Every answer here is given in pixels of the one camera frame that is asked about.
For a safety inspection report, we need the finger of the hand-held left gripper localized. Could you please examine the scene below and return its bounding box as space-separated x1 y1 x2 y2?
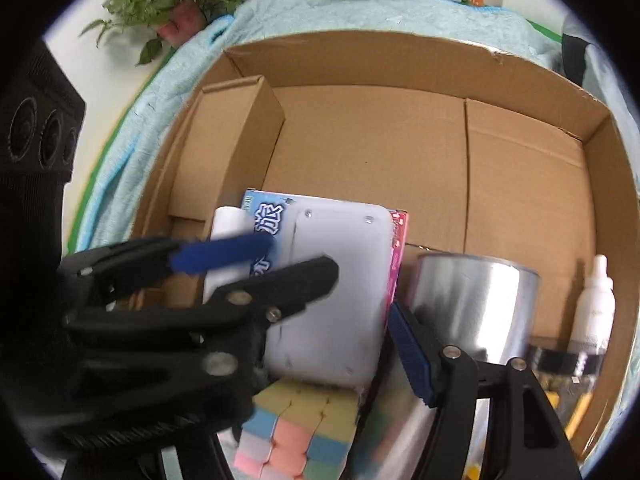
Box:
57 234 275 291
62 256 341 346

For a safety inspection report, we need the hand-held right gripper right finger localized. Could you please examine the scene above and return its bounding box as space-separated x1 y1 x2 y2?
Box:
387 301 583 480

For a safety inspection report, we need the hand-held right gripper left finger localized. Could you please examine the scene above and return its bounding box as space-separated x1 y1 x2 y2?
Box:
160 332 268 480

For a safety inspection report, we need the white tube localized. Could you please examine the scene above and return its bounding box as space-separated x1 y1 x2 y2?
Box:
202 206 251 303

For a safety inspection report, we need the white rounded plastic device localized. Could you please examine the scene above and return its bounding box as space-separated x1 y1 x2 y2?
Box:
262 199 393 388

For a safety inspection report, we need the colourful printed toy box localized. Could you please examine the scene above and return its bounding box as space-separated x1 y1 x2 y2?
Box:
240 189 409 321

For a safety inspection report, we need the silver metal can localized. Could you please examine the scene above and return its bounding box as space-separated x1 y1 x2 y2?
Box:
352 254 542 480

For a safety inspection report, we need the pastel puzzle cube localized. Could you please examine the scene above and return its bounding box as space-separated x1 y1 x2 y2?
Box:
234 379 361 480

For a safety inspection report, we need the large shallow cardboard box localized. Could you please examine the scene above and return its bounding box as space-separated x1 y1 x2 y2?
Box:
127 30 640 461

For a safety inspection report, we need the yellow label jar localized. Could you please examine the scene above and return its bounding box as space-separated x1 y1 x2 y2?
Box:
530 345 608 441

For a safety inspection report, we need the small white bottle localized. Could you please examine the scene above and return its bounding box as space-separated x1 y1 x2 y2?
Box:
569 255 617 356

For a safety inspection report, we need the light blue blanket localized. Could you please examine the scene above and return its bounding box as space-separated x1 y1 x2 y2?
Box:
75 0 566 256

